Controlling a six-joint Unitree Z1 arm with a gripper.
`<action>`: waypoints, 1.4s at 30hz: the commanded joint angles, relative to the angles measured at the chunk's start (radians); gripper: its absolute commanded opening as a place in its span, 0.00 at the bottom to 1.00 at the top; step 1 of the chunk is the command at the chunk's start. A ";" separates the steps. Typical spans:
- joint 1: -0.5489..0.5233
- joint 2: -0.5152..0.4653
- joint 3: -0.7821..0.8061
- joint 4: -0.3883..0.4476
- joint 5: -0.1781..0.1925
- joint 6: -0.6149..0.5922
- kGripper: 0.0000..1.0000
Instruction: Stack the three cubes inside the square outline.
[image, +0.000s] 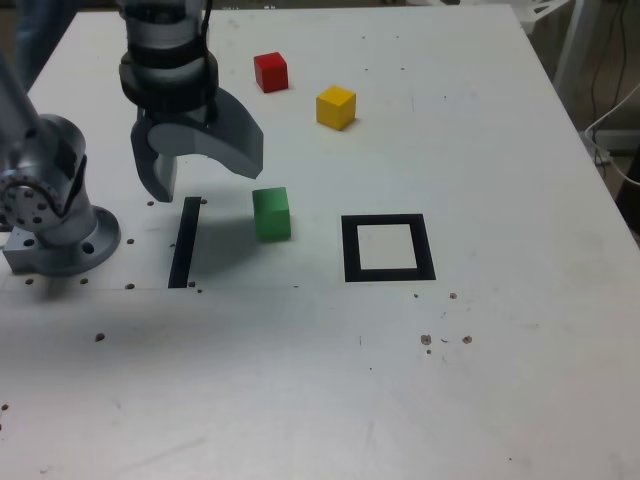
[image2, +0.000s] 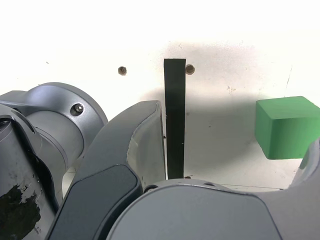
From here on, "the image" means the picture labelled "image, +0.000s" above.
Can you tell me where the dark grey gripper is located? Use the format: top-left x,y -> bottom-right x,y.
130,87 -> 265,204

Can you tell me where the green cube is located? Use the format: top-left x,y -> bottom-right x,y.
251,187 -> 293,244

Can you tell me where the red cube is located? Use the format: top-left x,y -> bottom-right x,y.
253,51 -> 290,94

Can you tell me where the yellow cube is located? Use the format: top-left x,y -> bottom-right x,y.
315,85 -> 357,132

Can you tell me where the black tape square outline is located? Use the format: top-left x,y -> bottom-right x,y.
340,213 -> 437,284

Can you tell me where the black tape strip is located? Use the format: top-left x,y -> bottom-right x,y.
167,196 -> 202,290

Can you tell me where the white chair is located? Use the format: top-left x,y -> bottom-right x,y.
517,0 -> 640,96

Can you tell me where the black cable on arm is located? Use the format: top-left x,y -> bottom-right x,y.
201,0 -> 217,124

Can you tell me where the white cable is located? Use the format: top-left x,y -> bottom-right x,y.
583,83 -> 640,187

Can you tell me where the thin black hanging cable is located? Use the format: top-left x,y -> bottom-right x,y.
591,0 -> 632,129

